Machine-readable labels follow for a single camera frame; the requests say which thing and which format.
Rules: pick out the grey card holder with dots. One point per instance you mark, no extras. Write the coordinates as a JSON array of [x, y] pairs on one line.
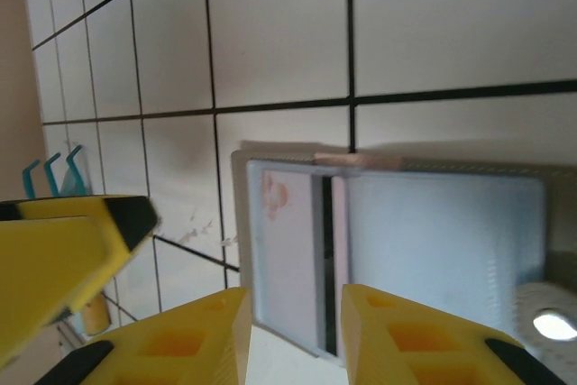
[[451, 245]]

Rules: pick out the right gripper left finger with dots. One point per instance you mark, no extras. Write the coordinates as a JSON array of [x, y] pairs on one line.
[[180, 349]]

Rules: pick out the white card with red print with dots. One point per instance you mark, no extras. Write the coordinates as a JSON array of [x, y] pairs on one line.
[[284, 259]]

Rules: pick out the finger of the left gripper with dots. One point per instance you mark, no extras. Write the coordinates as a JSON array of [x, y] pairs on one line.
[[54, 259]]

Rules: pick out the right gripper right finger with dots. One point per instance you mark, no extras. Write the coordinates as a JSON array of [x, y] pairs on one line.
[[405, 349]]

